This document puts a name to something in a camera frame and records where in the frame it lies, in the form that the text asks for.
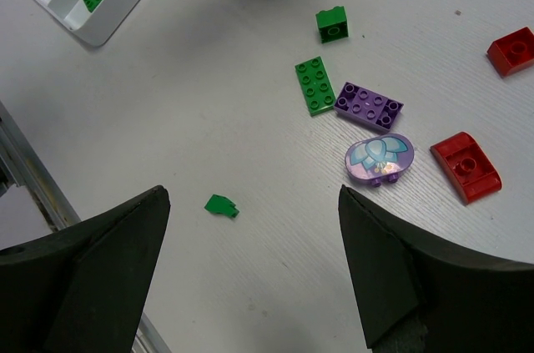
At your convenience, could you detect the small green lego brick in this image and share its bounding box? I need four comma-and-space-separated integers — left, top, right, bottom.
315, 6, 349, 43

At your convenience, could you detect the small green lego piece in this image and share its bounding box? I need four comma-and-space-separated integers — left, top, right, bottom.
204, 194, 239, 219

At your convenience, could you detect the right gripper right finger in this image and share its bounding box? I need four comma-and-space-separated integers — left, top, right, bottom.
338, 187, 533, 352

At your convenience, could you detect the green flat lego plate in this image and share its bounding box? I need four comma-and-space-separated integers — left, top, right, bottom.
295, 57, 336, 117

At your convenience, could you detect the purple flat lego plate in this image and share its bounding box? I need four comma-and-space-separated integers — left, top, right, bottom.
334, 82, 404, 134

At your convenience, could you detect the red curved lego brick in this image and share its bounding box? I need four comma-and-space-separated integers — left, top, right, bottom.
430, 132, 502, 204

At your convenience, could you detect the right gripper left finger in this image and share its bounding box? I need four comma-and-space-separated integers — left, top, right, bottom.
1, 185, 170, 352

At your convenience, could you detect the small red lego brick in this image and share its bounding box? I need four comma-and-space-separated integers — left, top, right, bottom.
486, 27, 534, 78

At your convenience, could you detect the purple oval flower lego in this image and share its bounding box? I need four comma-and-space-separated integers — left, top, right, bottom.
345, 134, 415, 187

